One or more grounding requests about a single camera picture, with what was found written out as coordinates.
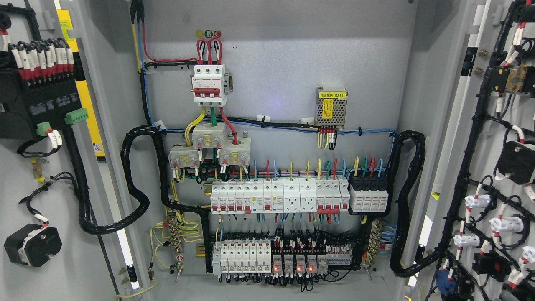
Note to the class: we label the grey cabinet door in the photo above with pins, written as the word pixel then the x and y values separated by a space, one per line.
pixel 466 206
pixel 88 267

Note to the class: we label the current transformer blocks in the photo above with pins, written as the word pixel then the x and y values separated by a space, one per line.
pixel 204 140

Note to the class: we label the white breaker row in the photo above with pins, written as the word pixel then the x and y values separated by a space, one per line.
pixel 298 195

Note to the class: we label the metal mesh power supply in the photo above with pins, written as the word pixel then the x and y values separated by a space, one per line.
pixel 331 106

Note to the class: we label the red white main breaker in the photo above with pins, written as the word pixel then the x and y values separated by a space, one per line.
pixel 210 85

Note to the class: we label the relay terminal row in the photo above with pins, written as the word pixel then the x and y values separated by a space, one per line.
pixel 283 256

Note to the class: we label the black surge protector block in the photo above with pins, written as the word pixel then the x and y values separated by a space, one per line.
pixel 369 196

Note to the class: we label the black digital power meter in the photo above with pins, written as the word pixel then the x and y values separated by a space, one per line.
pixel 28 110

